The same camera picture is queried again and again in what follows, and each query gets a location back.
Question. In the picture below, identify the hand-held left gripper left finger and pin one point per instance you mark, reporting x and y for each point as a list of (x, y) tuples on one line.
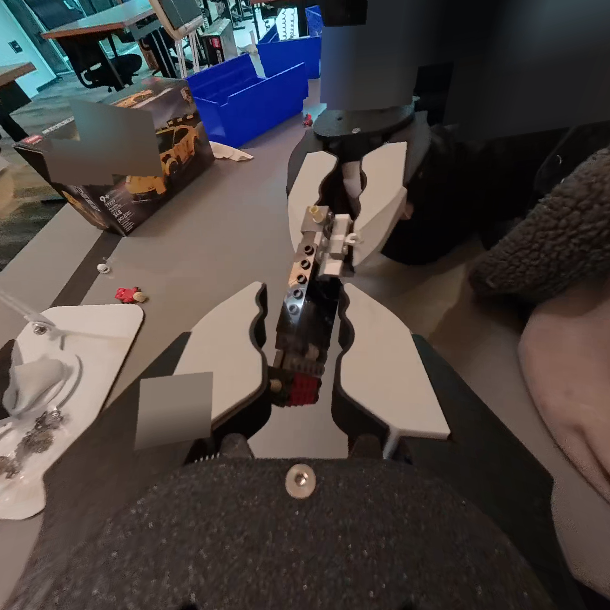
[(224, 343)]

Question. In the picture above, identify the tan round toy piece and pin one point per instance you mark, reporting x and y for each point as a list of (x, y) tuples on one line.
[(141, 298)]

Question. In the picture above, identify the red toy brick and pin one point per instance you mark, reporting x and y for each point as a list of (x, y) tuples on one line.
[(125, 294)]

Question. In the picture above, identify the clear plastic parts bag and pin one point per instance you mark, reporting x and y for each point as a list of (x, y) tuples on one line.
[(35, 376)]

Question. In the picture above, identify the small black toy set box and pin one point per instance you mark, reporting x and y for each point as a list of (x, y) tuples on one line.
[(218, 43)]

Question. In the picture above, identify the white book stand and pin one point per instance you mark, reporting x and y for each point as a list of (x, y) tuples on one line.
[(109, 333)]

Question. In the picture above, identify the wooden-top background desk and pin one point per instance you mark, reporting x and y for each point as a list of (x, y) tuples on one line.
[(90, 26)]

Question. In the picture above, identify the white crumpled paper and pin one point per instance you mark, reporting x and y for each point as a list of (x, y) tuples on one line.
[(228, 151)]

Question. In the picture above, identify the black office chair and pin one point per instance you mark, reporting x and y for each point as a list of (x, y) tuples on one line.
[(109, 66)]

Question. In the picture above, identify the black fleece-lined jacket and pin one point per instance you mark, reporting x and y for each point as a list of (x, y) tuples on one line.
[(548, 238)]

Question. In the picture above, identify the toy brick car model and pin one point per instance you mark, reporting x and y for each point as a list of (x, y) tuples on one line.
[(305, 314)]

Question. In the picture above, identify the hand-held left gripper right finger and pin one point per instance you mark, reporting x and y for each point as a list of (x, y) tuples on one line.
[(386, 376)]

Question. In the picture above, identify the black toy car set box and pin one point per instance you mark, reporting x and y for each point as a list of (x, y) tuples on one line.
[(119, 209)]

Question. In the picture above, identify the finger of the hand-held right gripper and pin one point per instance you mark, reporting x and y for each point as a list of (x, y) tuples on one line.
[(386, 190), (307, 183)]

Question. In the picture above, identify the tiny red toy piece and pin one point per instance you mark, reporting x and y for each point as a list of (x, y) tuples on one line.
[(308, 119)]

